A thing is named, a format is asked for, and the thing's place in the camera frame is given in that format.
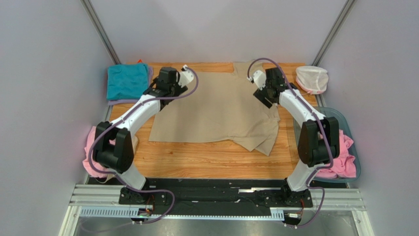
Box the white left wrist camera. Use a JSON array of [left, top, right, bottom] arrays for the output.
[[178, 64, 195, 88]]

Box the aluminium corner post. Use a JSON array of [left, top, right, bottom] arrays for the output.
[[311, 0, 357, 66], [80, 0, 121, 64]]

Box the clear teal plastic bin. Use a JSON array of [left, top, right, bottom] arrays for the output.
[[292, 106, 361, 183]]

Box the teal folded t-shirt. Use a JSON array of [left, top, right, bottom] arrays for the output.
[[106, 63, 150, 101]]

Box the beige t-shirt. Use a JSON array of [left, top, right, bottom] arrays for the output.
[[149, 62, 280, 156]]

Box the white mesh laundry bag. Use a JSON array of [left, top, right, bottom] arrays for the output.
[[296, 65, 329, 95]]

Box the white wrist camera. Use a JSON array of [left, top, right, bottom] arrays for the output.
[[178, 64, 195, 88], [248, 70, 267, 90]]

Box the aluminium frame rail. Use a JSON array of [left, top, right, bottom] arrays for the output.
[[60, 178, 374, 236]]

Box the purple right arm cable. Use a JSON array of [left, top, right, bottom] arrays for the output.
[[246, 58, 334, 229]]

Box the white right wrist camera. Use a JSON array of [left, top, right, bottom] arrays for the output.
[[248, 70, 267, 90]]

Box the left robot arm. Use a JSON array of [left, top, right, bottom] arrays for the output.
[[88, 65, 199, 204]]

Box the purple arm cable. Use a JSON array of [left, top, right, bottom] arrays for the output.
[[246, 58, 334, 229], [88, 65, 200, 227]]

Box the beige cloth at left edge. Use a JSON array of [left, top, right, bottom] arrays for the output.
[[131, 135, 139, 155]]

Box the right aluminium corner post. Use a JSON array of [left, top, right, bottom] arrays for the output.
[[311, 0, 357, 66]]

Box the pink t-shirt in bin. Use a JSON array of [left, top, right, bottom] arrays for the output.
[[316, 130, 357, 179]]

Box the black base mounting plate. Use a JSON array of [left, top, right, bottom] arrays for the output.
[[74, 178, 342, 218]]

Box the left aluminium corner post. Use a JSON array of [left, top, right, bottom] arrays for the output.
[[80, 0, 121, 64]]

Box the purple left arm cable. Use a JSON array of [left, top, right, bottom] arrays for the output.
[[88, 65, 200, 227]]

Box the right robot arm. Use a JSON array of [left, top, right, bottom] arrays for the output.
[[247, 68, 340, 206]]

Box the pink cloth at left edge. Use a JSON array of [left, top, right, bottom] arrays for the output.
[[82, 126, 115, 181]]

